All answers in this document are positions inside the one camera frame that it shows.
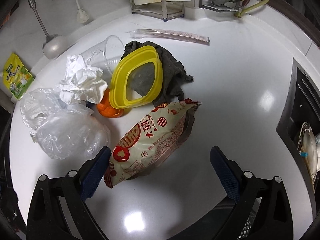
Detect clear plastic bag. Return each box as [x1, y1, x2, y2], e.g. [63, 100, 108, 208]
[20, 88, 110, 160]

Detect red white snack wrapper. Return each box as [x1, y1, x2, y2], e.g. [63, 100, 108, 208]
[104, 99, 201, 188]

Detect orange peel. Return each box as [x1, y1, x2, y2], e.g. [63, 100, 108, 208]
[97, 89, 124, 118]

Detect yellow plastic lid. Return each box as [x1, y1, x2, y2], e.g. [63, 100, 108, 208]
[109, 46, 163, 109]

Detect white tissue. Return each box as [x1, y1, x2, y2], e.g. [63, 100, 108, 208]
[57, 55, 108, 105]

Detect dark grey rag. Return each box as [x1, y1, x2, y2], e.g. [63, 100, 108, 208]
[121, 41, 194, 107]

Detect clear plastic cup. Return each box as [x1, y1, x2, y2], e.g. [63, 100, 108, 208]
[81, 35, 124, 75]

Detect pink chopstick wrapper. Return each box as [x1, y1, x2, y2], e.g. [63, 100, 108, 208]
[129, 29, 210, 46]

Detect black kitchen sink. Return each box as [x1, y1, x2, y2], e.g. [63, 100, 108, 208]
[275, 57, 320, 205]

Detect stacked white dishes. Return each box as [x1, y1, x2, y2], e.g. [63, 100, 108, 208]
[298, 122, 319, 183]

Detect yellow green detergent pouch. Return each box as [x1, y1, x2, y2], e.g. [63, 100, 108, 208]
[2, 53, 34, 100]

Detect steel ladle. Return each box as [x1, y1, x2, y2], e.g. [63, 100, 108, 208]
[28, 0, 68, 60]

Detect white blue bottle brush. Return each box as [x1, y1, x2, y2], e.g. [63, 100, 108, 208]
[75, 0, 89, 24]

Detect steel cutting board rack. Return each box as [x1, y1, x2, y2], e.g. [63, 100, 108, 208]
[129, 0, 185, 22]

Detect yellow gas hose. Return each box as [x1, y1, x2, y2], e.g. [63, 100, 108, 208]
[234, 0, 270, 19]

